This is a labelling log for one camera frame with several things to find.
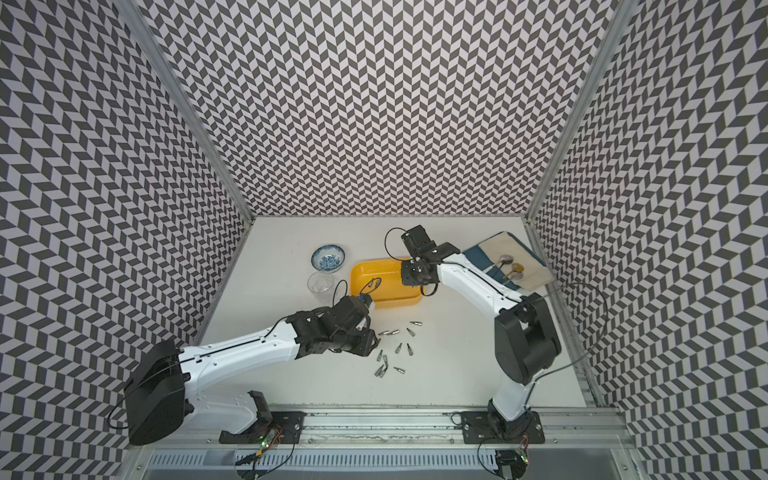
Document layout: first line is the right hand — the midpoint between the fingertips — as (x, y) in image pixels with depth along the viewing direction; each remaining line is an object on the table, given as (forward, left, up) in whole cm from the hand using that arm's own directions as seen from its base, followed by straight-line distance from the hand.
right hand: (413, 280), depth 88 cm
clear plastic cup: (+4, +30, -7) cm, 31 cm away
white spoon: (+15, -34, -10) cm, 39 cm away
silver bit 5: (-22, +4, -12) cm, 25 cm away
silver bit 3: (-16, +5, -11) cm, 20 cm away
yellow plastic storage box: (+8, +10, -12) cm, 17 cm away
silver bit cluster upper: (-18, +10, -11) cm, 23 cm away
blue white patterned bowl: (+15, +30, -9) cm, 35 cm away
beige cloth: (+6, -41, -7) cm, 42 cm away
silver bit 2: (-8, -2, -11) cm, 14 cm away
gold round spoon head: (+12, -37, -11) cm, 41 cm away
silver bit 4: (-17, +1, -11) cm, 20 cm away
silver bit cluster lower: (-23, +10, -10) cm, 27 cm away
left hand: (-18, +12, -3) cm, 22 cm away
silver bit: (-11, +1, -12) cm, 16 cm away
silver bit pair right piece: (-12, +6, -9) cm, 16 cm away
